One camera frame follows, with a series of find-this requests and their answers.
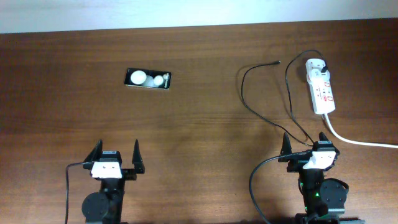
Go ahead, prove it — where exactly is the black smartphone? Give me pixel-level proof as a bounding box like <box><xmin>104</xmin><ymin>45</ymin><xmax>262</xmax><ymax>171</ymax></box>
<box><xmin>124</xmin><ymin>68</ymin><xmax>172</xmax><ymax>90</ymax></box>

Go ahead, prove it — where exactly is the black charger cable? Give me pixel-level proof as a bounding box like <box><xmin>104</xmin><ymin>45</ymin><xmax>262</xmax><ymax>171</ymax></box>
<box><xmin>241</xmin><ymin>49</ymin><xmax>329</xmax><ymax>147</ymax></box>

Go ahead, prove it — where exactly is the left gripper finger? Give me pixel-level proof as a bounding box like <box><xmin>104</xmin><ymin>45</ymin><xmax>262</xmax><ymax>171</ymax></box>
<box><xmin>84</xmin><ymin>139</ymin><xmax>103</xmax><ymax>162</ymax></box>
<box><xmin>132</xmin><ymin>139</ymin><xmax>144</xmax><ymax>170</ymax></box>

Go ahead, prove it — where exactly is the white power strip cord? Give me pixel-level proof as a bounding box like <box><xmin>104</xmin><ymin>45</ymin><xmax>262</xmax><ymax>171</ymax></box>
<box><xmin>322</xmin><ymin>113</ymin><xmax>398</xmax><ymax>149</ymax></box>

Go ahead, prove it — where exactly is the white power strip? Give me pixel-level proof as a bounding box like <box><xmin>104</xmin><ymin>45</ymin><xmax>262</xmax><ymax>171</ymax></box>
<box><xmin>305</xmin><ymin>58</ymin><xmax>335</xmax><ymax>115</ymax></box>

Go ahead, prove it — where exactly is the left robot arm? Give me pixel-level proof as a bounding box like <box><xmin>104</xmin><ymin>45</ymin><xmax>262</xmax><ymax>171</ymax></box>
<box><xmin>81</xmin><ymin>140</ymin><xmax>145</xmax><ymax>224</ymax></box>

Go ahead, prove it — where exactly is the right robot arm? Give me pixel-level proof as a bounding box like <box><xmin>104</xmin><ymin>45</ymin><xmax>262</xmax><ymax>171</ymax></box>
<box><xmin>278</xmin><ymin>133</ymin><xmax>366</xmax><ymax>224</ymax></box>

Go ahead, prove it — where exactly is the white USB charger plug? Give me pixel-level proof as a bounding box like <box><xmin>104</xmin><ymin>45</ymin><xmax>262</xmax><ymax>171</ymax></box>
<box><xmin>307</xmin><ymin>69</ymin><xmax>330</xmax><ymax>85</ymax></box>

